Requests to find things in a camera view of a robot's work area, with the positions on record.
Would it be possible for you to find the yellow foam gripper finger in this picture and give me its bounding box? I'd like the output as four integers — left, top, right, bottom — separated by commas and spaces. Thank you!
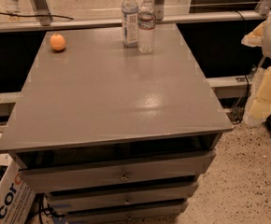
241, 21, 265, 47
243, 66, 271, 127

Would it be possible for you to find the orange fruit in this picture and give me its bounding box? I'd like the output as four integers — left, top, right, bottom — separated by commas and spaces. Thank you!
50, 34, 66, 51

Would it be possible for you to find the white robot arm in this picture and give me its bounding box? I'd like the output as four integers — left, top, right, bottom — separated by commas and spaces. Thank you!
241, 12, 271, 127

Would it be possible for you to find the clear water bottle right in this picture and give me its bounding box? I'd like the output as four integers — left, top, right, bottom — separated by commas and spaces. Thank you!
137, 0, 156, 54

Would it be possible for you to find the labelled water bottle left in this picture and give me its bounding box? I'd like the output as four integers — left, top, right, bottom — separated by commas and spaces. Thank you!
121, 0, 138, 48

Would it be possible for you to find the top grey drawer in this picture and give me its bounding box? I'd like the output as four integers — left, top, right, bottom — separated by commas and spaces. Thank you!
20, 150, 216, 193

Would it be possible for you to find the grey drawer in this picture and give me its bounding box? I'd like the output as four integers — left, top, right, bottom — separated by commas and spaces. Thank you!
66, 200, 188, 224
20, 150, 216, 193
48, 180, 198, 213

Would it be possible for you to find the grey drawer cabinet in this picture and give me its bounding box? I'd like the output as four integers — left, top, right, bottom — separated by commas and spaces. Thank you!
0, 22, 235, 224

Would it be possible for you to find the bottom grey drawer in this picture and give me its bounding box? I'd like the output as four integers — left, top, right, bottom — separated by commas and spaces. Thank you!
66, 200, 188, 224

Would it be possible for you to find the middle grey drawer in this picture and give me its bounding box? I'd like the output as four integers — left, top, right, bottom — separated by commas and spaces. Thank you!
48, 180, 198, 213

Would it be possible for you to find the white cardboard box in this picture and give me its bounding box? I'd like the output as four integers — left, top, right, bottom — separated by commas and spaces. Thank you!
0, 161, 36, 224

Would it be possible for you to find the metal frame rail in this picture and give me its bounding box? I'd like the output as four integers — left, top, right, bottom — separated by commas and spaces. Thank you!
0, 10, 267, 33

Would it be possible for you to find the black cable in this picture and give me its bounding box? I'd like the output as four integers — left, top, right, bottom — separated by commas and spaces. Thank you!
0, 10, 76, 21

